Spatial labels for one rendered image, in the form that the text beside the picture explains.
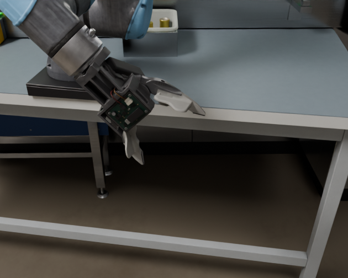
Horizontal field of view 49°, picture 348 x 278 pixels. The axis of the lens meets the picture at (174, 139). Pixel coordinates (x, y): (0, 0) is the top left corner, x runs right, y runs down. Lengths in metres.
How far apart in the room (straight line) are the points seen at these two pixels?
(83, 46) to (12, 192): 1.44
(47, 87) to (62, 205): 0.90
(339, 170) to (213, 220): 0.73
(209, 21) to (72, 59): 0.96
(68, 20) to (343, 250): 1.40
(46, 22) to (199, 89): 0.53
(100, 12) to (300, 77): 0.57
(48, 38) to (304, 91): 0.69
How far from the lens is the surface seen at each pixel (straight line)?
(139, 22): 0.93
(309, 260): 1.36
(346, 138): 1.06
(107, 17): 0.95
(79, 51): 0.60
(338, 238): 1.75
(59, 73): 1.03
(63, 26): 0.60
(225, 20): 1.51
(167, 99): 0.64
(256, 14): 1.52
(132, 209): 1.74
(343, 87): 1.13
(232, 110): 0.94
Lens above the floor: 1.20
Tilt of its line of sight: 33 degrees down
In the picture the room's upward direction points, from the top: straight up
